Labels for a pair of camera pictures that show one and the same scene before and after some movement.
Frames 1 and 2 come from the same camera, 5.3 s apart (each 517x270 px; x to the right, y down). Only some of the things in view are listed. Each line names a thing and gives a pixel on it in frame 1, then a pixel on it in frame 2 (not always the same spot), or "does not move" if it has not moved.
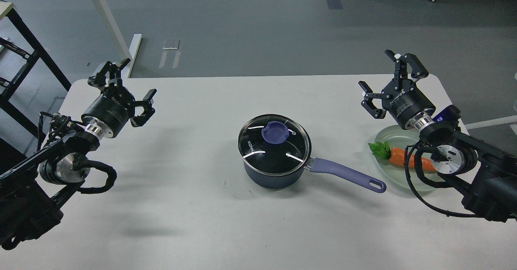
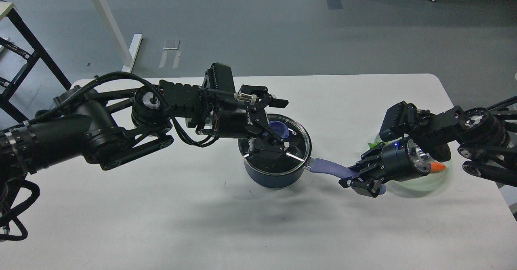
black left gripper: x=114 y=108 to x=252 y=120
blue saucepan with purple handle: x=314 y=165 does not move
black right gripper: x=405 y=102 to x=402 y=159
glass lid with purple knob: x=273 y=144 does not move
